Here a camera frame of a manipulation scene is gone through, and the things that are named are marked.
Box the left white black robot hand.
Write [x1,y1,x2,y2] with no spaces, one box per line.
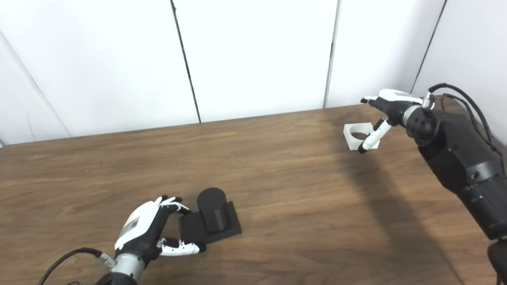
[111,195,207,282]

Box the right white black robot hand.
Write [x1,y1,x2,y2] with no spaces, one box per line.
[360,89,435,154]

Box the white square piece with hole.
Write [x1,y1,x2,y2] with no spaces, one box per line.
[343,122,381,152]

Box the black peg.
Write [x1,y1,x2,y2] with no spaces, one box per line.
[178,187,242,246]

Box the thin wire with metal plug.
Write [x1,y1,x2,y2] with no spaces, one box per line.
[441,93,507,177]

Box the thick black left wrist cable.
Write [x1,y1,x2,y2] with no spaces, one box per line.
[37,247,118,285]

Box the thick black wrist cable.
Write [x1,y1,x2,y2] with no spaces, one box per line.
[37,247,118,285]
[427,83,507,161]

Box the thick black right wrist cable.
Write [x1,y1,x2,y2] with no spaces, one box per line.
[427,83,507,161]

